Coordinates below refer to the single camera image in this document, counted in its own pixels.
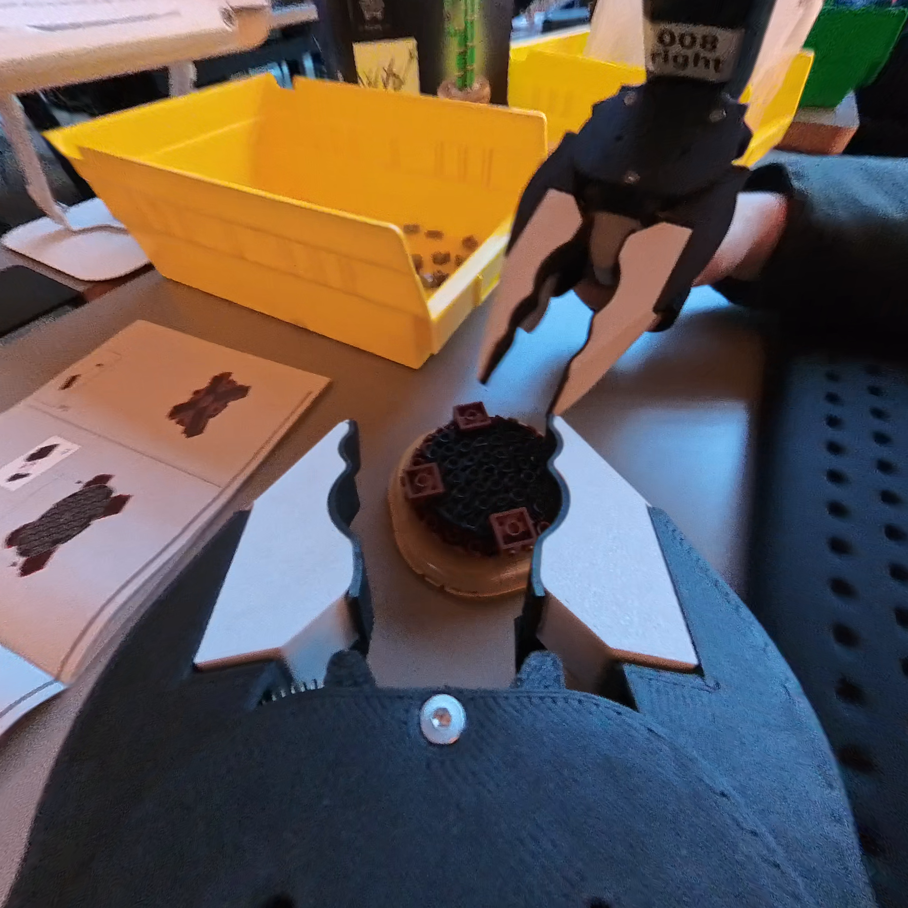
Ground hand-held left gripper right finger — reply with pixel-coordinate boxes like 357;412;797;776
514;415;699;694

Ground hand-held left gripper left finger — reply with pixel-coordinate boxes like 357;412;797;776
193;420;375;684

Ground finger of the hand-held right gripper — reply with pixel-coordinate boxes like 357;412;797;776
548;220;698;417
479;188;586;384

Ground round toy brick model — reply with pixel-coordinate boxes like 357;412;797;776
388;402;566;598

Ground yellow plastic bin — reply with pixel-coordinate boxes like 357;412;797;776
509;28;815;169
43;71;550;370

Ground person's right forearm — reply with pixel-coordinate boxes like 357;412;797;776
716;152;908;329

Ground person's right hand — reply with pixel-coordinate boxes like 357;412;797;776
691;192;791;288

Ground scattered loose toy bricks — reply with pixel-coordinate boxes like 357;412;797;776
403;223;481;289

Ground brown cardboard box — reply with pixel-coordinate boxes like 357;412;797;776
582;0;825;100

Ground open instruction booklet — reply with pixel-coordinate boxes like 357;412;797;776
0;319;333;735

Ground green box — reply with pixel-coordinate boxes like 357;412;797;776
802;0;908;111

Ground black dotted mat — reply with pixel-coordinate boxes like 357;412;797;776
752;348;908;908

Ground black bamboo toy set box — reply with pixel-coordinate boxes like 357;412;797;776
312;0;513;107

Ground white stand base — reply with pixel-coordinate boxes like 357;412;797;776
0;92;151;282

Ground beige side table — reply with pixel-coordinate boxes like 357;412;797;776
0;0;320;95

